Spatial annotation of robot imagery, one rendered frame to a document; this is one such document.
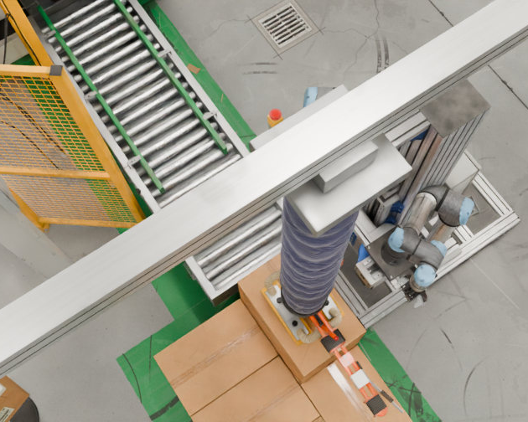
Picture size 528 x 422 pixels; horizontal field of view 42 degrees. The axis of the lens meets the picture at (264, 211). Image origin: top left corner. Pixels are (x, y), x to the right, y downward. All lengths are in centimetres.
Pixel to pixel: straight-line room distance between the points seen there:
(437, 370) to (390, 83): 316
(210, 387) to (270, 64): 249
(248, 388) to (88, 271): 252
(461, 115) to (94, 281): 178
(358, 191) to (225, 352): 238
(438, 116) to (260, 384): 188
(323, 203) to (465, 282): 313
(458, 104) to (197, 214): 159
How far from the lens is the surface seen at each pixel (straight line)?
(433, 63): 170
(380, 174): 174
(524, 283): 487
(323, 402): 393
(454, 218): 311
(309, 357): 355
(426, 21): 557
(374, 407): 329
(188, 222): 150
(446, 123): 281
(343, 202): 170
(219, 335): 398
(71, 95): 301
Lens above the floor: 446
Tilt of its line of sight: 70 degrees down
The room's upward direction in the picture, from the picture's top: 3 degrees counter-clockwise
